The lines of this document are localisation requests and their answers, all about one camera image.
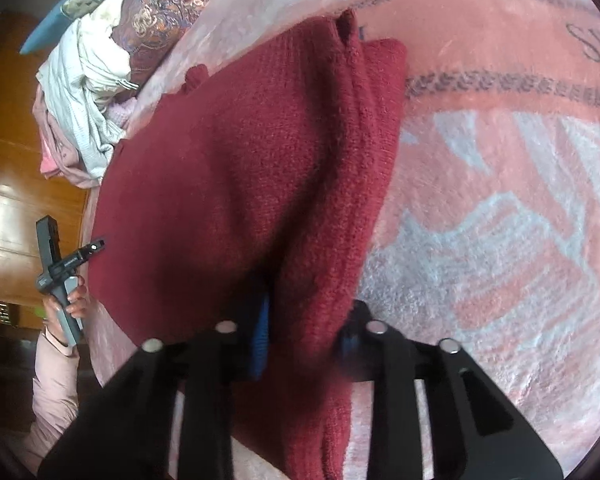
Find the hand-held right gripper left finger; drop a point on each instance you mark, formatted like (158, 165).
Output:
(207, 400)

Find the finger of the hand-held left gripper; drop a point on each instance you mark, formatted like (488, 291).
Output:
(91, 249)

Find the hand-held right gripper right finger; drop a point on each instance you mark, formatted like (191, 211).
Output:
(395, 400)

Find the dark red knit sweater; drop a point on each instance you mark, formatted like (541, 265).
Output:
(240, 185)

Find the person's left forearm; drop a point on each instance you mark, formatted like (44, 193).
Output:
(55, 390)

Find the person's left hand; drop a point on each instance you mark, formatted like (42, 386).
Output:
(77, 302)

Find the pale pink crumpled garment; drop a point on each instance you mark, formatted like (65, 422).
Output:
(62, 155)

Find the white crumpled garment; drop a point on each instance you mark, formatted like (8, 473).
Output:
(87, 80)

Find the pink patterned fleece blanket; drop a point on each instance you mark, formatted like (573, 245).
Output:
(480, 210)

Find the brocade patterned pillow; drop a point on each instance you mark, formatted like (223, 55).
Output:
(155, 25)

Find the blue pillow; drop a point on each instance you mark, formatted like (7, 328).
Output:
(75, 5)

